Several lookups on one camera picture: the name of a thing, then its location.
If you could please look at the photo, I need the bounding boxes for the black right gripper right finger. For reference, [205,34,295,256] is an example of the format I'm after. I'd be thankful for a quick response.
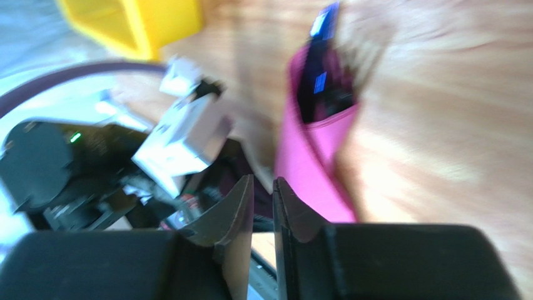
[273,178,520,299]

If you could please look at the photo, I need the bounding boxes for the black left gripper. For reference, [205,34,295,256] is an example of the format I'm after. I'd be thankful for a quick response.
[0,120,259,232]

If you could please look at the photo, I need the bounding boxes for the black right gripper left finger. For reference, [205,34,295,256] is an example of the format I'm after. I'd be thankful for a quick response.
[1,175,254,299]

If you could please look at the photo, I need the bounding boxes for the pink paper napkin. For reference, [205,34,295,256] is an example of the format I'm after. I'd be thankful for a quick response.
[274,46,359,223]

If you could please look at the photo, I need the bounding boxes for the yellow plastic bin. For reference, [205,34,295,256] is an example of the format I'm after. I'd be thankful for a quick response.
[56,0,204,61]

